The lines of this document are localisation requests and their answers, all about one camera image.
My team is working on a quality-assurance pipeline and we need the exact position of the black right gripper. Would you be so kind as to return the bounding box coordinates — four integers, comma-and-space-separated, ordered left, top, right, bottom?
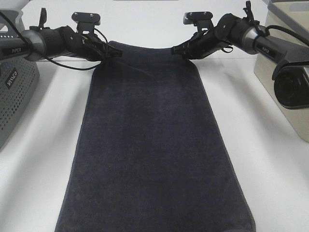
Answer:
171, 14, 236, 59

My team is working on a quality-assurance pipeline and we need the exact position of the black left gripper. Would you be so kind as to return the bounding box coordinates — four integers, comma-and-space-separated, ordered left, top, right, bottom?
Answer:
59, 26, 122, 60

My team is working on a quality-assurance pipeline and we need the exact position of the dark navy towel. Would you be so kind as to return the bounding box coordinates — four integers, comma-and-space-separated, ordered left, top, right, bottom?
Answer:
55, 42, 256, 232

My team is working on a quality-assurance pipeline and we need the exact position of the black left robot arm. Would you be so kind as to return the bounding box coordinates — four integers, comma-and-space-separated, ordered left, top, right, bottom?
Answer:
0, 26, 122, 62

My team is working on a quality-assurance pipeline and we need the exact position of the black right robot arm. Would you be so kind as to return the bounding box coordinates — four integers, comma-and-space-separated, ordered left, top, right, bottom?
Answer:
171, 12, 309, 110

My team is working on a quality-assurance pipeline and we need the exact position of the grey perforated plastic basket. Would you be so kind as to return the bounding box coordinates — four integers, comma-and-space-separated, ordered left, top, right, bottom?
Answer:
0, 9, 40, 148

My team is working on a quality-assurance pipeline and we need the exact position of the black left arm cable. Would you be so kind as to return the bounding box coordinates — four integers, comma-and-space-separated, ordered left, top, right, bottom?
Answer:
0, 11, 121, 72

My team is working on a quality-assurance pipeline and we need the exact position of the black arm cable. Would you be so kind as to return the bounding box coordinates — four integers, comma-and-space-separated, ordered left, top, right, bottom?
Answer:
0, 11, 121, 72
243, 0, 309, 42

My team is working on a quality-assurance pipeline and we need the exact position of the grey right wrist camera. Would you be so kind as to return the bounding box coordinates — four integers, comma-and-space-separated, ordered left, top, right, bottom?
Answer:
183, 11, 213, 32

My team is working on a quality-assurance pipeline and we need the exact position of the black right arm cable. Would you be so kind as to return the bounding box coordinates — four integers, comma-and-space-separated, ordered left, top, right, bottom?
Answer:
243, 0, 309, 42

